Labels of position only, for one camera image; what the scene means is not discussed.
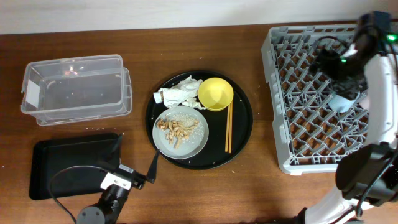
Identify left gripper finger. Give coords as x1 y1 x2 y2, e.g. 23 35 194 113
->
105 133 124 161
146 149 160 184

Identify grey plate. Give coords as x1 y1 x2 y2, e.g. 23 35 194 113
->
152 106 209 159

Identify blue cup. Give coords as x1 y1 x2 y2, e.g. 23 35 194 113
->
328 92 360 113

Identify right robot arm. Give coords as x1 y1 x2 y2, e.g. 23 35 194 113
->
291 11 397 223

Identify round black serving tray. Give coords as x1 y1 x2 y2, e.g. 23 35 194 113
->
145 70 253 170

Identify black rectangular tray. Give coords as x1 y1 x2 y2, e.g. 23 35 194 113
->
29 133 120 200

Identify left wooden chopstick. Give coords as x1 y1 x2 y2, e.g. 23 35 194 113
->
224 103 231 152

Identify pink cup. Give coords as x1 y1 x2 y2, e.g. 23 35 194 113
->
359 90 369 110

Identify yellow bowl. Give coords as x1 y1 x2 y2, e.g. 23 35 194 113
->
198 77 234 111

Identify white tissue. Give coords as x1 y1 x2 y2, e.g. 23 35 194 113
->
157 75 206 110

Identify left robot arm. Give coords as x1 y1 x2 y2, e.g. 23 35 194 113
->
76 134 160 224

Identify small bottle with white cap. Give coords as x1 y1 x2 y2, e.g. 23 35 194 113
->
153 91 164 104

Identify grey dishwasher rack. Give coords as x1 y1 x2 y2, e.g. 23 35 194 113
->
261 24 368 175

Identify food scraps on plate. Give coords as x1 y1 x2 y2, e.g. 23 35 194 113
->
155 119 199 149

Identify clear plastic bin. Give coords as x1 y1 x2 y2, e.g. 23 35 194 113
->
21 54 132 126

